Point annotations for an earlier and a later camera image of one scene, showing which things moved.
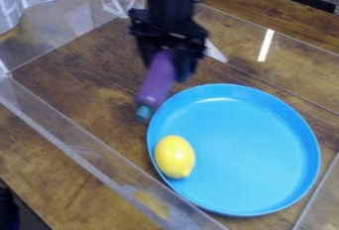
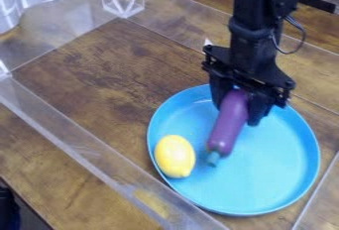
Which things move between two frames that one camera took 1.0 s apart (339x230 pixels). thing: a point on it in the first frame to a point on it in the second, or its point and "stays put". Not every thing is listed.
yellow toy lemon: x=175 y=156 stays put
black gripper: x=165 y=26 to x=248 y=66
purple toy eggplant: x=157 y=84 to x=230 y=125
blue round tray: x=256 y=149 stays put
